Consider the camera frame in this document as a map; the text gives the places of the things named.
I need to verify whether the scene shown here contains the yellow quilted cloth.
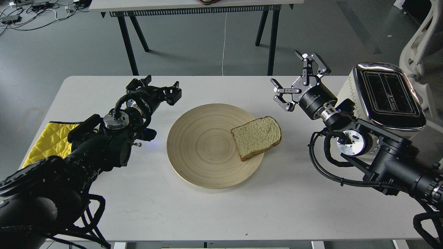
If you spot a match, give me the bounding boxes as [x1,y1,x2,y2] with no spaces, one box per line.
[22,121,82,168]

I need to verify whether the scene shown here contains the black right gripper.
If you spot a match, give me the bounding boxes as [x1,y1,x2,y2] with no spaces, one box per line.
[270,50,338,120]

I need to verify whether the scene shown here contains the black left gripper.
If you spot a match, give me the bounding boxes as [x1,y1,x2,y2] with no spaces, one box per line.
[126,75,182,114]

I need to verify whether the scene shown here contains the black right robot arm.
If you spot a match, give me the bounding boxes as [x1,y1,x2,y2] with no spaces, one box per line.
[271,50,442,249]

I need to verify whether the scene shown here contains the white background table black legs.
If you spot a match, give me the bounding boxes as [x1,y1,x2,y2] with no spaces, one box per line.
[88,0,304,76]

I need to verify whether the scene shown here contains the round bamboo plate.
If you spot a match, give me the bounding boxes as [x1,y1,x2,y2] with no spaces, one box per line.
[167,103,264,189]

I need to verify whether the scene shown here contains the cables and power strips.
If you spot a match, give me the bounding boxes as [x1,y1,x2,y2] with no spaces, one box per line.
[0,0,92,37]

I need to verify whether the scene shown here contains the white office chair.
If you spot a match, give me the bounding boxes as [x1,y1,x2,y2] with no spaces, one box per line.
[400,0,442,132]

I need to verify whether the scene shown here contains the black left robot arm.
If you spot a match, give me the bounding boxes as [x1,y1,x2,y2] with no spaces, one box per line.
[0,75,182,249]

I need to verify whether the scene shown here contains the slice of brown bread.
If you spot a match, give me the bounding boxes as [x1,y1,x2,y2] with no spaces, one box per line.
[230,116,282,162]

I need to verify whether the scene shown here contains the white hanging cable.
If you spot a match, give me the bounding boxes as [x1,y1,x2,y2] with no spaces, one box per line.
[221,12,227,76]

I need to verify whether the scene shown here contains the cream chrome toaster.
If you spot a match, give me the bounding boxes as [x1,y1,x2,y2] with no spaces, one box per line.
[337,62,426,137]

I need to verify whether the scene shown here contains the brown object on background table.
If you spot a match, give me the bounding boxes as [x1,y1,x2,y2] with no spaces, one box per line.
[198,0,220,5]

